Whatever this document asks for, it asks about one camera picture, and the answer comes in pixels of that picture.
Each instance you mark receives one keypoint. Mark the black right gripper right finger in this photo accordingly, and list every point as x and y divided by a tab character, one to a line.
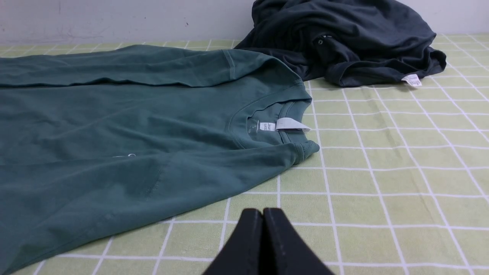
284	252

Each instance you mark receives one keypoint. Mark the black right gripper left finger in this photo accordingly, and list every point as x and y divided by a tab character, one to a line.
241	253

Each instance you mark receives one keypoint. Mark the green long-sleeved shirt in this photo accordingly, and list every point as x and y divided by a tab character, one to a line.
96	144

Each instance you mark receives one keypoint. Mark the green checkered tablecloth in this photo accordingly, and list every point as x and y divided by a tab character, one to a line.
399	187

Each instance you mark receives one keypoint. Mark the dark grey crumpled garment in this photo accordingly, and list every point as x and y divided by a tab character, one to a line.
350	43

